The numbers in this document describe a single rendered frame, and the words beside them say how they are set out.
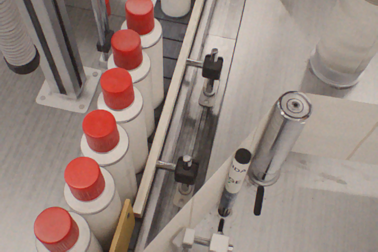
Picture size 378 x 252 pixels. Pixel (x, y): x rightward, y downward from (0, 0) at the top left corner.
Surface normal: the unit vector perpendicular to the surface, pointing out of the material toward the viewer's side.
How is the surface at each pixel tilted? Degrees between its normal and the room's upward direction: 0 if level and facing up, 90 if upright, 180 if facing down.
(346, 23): 92
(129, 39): 3
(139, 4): 3
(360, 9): 90
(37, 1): 90
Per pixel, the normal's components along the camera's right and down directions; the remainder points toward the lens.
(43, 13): -0.22, 0.84
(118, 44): 0.07, -0.52
